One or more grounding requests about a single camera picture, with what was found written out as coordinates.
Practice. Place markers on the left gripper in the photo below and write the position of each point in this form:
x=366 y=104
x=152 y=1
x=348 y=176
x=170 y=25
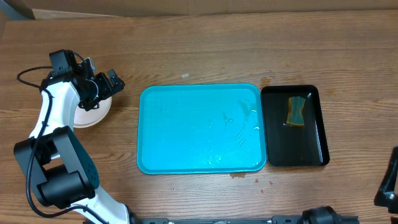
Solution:
x=110 y=89

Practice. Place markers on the white plate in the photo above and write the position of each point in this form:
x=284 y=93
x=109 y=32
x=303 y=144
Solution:
x=84 y=119

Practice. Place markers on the yellow green sponge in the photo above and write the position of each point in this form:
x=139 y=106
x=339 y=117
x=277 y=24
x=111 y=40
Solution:
x=295 y=111

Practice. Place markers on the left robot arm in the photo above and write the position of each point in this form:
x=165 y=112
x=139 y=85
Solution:
x=60 y=176

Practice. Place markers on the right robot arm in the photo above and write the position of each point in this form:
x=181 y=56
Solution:
x=385 y=197

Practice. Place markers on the teal plastic tray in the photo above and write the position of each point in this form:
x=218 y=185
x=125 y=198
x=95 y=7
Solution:
x=201 y=129

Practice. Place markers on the black water tray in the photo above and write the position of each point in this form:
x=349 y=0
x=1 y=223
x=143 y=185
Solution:
x=291 y=145

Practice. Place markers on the cardboard sheet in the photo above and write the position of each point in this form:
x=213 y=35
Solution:
x=193 y=7

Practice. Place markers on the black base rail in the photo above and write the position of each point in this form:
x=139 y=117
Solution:
x=277 y=219

